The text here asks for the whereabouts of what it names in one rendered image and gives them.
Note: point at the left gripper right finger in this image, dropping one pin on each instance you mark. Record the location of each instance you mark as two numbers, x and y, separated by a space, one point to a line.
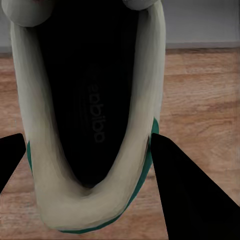
194 206

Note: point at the gym shoe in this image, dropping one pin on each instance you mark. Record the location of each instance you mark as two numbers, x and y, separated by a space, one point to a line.
90 77

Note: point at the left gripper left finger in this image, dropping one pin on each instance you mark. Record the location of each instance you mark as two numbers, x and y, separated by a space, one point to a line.
12 150

